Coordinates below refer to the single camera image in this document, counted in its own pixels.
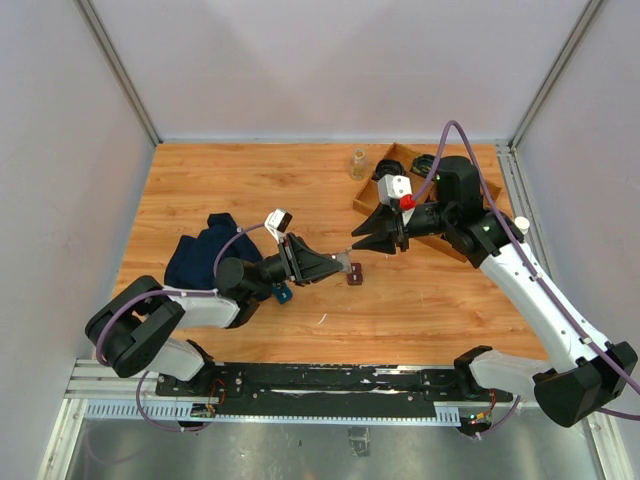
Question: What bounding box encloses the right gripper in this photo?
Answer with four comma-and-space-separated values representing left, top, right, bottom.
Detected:
351, 201, 455, 254

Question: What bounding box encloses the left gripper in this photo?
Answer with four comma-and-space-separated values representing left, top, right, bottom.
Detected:
247, 232, 346, 296

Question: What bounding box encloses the clear glass pill jar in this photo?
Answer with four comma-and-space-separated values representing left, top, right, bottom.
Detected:
349, 148, 367, 181

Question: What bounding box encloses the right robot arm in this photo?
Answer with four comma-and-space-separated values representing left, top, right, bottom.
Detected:
352, 156, 638, 427

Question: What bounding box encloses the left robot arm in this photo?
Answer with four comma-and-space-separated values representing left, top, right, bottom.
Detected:
85, 234, 351, 396

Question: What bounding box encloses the teal pill box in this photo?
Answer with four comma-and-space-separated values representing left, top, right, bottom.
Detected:
271, 282, 293, 305

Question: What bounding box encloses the brown double pill box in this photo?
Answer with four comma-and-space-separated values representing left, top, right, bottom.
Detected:
346, 263, 364, 286

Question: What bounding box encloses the wooden divided tray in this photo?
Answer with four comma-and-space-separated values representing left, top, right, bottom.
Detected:
352, 142, 503, 264

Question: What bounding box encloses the black yellow rolled sock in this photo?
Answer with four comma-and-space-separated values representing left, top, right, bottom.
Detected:
410, 154, 435, 178

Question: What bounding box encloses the dark blue cloth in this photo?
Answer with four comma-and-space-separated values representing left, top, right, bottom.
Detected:
164, 213, 240, 290

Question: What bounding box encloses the dark bottle white cap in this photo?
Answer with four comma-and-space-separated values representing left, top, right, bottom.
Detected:
513, 216, 531, 235

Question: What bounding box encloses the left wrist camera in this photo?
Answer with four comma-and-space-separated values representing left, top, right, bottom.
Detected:
264, 208, 293, 234

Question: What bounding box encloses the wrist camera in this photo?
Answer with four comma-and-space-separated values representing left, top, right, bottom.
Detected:
377, 175, 416, 210
264, 208, 293, 234

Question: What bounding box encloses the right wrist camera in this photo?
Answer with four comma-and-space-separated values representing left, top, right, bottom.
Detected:
377, 175, 416, 210

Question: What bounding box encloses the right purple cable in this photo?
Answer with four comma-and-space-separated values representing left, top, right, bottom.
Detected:
412, 119, 640, 421

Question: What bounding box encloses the purple cable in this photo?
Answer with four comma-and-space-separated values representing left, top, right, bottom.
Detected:
94, 222, 269, 434
412, 119, 640, 421

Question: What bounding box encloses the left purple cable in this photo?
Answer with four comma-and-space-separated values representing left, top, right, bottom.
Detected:
94, 222, 269, 434

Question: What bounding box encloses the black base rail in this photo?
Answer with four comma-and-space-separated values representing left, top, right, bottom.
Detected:
155, 363, 512, 420

